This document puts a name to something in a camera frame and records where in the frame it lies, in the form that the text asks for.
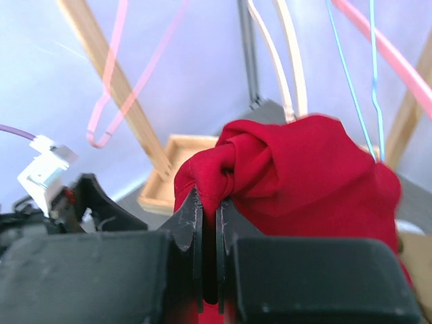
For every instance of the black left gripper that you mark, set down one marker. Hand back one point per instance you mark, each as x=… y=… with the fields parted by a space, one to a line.
x=67 y=214

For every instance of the white mesh basket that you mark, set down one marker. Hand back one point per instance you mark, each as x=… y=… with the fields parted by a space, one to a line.
x=408 y=227

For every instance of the tan cloth in basket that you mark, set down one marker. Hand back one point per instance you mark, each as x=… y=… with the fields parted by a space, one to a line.
x=416 y=257

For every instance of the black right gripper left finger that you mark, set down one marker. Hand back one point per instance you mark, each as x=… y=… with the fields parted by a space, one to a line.
x=118 y=277

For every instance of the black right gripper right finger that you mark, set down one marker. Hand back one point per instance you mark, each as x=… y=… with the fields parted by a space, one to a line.
x=274 y=279

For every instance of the red skirt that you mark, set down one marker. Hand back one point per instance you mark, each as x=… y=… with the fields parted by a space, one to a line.
x=305 y=178

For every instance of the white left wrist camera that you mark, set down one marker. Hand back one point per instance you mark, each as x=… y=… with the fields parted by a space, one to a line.
x=42 y=177

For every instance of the thick pink plastic hanger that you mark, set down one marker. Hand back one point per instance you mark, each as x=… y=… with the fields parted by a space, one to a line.
x=410 y=77

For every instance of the wooden clothes rack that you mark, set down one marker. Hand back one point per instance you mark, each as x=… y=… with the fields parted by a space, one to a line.
x=119 y=100

